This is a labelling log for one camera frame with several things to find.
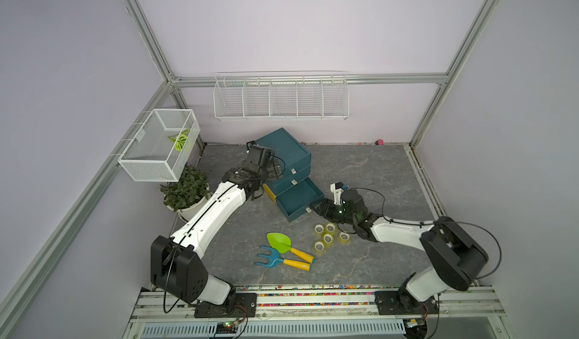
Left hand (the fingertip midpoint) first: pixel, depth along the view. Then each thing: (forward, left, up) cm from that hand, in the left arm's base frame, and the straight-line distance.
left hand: (269, 171), depth 82 cm
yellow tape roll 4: (-15, -23, -20) cm, 34 cm away
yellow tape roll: (-22, -17, -21) cm, 35 cm away
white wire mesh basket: (+9, +39, +5) cm, 41 cm away
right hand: (-9, -15, -12) cm, 21 cm away
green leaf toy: (+11, +32, +8) cm, 34 cm away
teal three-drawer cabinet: (0, -9, -16) cm, 18 cm away
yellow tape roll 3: (-15, -18, -21) cm, 31 cm away
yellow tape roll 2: (-19, -21, -21) cm, 35 cm away
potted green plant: (-5, +29, -4) cm, 30 cm away
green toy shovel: (-19, -3, -22) cm, 29 cm away
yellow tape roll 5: (-18, -28, -21) cm, 39 cm away
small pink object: (+34, -59, -23) cm, 72 cm away
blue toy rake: (-25, 0, -21) cm, 33 cm away
